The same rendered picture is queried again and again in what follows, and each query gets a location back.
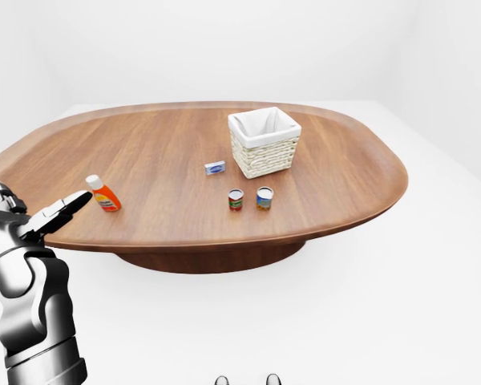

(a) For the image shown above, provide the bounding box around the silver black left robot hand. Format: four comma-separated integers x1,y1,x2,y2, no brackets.
0,180,94,262

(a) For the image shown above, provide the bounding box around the white woven basket with liner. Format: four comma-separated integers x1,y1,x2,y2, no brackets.
227,106,302,180

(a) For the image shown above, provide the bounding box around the orange bottle with white cap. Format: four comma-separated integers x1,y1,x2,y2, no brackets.
85,174,123,213

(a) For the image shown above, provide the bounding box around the round brown wooden table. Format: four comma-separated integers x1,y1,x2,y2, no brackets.
0,100,410,275

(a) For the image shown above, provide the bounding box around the red green labelled tin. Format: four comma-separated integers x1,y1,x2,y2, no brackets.
228,188,245,213

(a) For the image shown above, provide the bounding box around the blue yellow labelled tin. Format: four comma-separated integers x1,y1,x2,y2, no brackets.
256,186,275,212

